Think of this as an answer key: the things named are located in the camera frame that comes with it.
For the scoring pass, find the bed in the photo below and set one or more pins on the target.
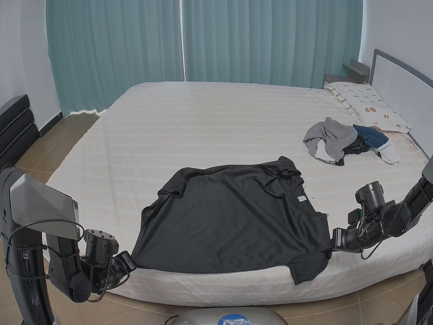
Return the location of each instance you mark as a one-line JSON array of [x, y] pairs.
[[203, 130]]

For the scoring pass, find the black T-shirt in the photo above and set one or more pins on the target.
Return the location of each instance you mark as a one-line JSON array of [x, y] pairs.
[[230, 222]]

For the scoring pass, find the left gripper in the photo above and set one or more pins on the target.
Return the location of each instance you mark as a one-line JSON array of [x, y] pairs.
[[123, 266]]

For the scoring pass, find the black chest of drawers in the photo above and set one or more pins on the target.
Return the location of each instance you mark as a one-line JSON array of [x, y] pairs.
[[17, 130]]

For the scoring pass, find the blue-green curtain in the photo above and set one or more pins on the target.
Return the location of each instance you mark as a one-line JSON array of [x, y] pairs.
[[118, 46], [270, 29]]

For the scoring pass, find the white printed pillow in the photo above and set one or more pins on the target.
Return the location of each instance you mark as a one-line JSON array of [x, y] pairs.
[[368, 107]]

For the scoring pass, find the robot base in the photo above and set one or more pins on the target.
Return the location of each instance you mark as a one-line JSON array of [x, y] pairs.
[[203, 317]]

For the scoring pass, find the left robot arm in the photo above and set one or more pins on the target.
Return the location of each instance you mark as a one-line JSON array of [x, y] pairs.
[[27, 266]]

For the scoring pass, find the grey bedside table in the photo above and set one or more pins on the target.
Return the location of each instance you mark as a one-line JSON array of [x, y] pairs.
[[355, 69]]

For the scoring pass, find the pile of clothes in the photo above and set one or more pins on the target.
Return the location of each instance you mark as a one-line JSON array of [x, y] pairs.
[[335, 134]]

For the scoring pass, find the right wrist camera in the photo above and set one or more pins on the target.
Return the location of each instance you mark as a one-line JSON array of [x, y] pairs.
[[353, 217]]

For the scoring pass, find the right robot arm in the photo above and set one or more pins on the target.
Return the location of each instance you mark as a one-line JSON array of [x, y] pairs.
[[406, 212]]

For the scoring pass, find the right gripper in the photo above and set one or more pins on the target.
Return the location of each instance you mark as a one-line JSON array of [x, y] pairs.
[[348, 240]]

